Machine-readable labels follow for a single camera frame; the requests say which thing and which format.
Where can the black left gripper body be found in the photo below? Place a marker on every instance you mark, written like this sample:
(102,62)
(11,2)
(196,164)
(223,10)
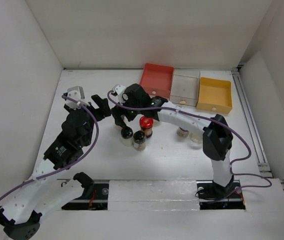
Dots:
(89,135)

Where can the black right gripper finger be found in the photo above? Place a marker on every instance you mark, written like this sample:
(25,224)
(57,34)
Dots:
(130,114)
(119,115)

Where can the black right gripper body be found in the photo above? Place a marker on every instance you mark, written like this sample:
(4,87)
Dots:
(128,102)

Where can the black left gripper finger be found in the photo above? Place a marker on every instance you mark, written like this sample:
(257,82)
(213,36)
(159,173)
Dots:
(97,98)
(99,112)

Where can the white-lid small brown jar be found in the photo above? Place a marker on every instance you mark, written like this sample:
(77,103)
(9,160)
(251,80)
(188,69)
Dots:
(182,132)

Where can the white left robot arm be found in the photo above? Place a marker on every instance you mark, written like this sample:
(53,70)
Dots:
(21,217)

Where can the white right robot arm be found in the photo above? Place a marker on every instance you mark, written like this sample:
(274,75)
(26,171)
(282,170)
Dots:
(213,133)

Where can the red-lid dark sauce jar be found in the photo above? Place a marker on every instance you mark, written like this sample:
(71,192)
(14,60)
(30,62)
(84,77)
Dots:
(146,125)

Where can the black-cap white spice bottle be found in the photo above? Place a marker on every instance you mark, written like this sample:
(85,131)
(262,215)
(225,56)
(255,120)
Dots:
(126,136)

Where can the black-cap brown spice bottle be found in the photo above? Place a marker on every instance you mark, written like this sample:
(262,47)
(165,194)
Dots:
(139,140)

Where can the red plastic bin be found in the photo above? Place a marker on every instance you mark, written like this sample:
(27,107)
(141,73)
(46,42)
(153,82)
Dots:
(156,79)

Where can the clear plastic bin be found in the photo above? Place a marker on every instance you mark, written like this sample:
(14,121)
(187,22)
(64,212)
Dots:
(185,87)

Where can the silver-lid clear glass jar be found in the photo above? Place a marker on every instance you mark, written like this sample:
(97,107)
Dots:
(196,141)

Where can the yellow plastic bin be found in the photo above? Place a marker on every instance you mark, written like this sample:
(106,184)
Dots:
(214,95)

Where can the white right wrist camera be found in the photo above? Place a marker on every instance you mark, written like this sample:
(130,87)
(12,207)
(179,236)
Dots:
(118,91)

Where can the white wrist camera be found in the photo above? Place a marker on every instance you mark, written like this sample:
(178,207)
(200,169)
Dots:
(74,97)
(118,91)

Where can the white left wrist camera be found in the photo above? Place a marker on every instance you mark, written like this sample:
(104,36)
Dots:
(74,97)

